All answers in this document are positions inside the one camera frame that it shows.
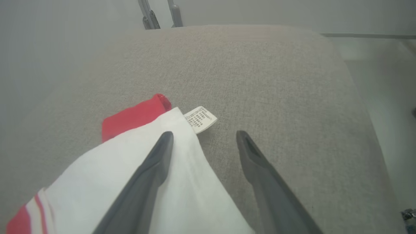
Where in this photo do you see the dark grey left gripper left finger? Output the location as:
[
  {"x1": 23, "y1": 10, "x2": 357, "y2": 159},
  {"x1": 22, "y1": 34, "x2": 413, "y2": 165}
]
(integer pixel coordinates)
[{"x1": 93, "y1": 131, "x2": 174, "y2": 234}]

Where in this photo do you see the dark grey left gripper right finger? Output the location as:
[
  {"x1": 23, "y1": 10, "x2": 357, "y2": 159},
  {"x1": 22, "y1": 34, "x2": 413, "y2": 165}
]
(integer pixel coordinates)
[{"x1": 236, "y1": 131, "x2": 324, "y2": 234}]

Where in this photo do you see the red white jersey shirt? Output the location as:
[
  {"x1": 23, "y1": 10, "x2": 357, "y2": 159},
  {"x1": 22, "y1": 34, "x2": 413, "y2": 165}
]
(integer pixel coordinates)
[{"x1": 6, "y1": 94, "x2": 255, "y2": 234}]

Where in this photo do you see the grey fabric cushion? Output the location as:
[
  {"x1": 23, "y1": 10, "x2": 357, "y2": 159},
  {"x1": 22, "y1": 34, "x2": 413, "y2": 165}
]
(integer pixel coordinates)
[{"x1": 0, "y1": 24, "x2": 405, "y2": 234}]

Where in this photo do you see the grey metal stand with casters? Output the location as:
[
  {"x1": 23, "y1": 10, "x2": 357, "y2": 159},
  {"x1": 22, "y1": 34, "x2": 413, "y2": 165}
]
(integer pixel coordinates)
[{"x1": 138, "y1": 0, "x2": 184, "y2": 30}]

